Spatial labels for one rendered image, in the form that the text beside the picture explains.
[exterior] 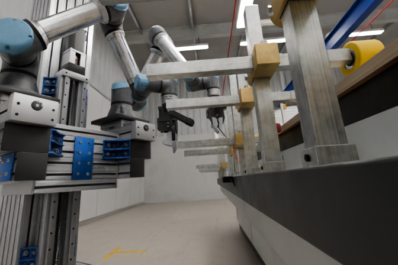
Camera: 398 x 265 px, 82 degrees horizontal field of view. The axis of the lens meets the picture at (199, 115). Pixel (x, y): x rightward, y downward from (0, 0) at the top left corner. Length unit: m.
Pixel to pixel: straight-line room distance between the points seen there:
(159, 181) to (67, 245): 7.72
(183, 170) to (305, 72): 8.49
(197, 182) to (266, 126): 8.19
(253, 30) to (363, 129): 0.34
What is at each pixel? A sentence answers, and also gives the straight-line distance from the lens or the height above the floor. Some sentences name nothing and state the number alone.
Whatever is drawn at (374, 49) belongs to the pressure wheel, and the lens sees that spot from 0.63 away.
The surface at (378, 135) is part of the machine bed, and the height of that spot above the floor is 0.76.
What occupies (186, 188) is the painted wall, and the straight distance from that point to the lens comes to 8.73.
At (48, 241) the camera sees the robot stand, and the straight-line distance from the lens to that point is 1.21.
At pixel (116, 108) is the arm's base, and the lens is 1.32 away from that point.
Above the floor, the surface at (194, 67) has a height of 0.94.
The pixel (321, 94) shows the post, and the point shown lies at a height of 0.78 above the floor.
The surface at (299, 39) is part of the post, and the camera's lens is 0.34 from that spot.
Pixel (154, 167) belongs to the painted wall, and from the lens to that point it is 8.95.
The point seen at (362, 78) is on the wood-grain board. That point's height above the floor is 0.87.
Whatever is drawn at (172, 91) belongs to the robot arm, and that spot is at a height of 1.08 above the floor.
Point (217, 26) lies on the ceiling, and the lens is 7.16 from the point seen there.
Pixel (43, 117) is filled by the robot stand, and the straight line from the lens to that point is 0.94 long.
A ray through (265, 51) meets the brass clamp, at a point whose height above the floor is 0.95.
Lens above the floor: 0.69
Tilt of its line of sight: 16 degrees up
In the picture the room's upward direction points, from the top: 4 degrees counter-clockwise
